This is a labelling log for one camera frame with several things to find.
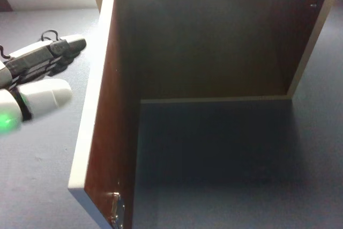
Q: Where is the grey table cloth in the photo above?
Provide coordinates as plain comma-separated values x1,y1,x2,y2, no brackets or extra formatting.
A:
0,8,343,229

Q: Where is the white cabinet door brown inside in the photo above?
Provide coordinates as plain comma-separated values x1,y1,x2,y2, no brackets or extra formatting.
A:
67,0,143,229

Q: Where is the thin black hand cable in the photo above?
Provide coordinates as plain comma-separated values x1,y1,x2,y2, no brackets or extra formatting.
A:
0,44,12,61
40,29,59,42

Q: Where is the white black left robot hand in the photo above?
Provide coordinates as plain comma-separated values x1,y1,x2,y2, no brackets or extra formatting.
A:
0,35,87,136

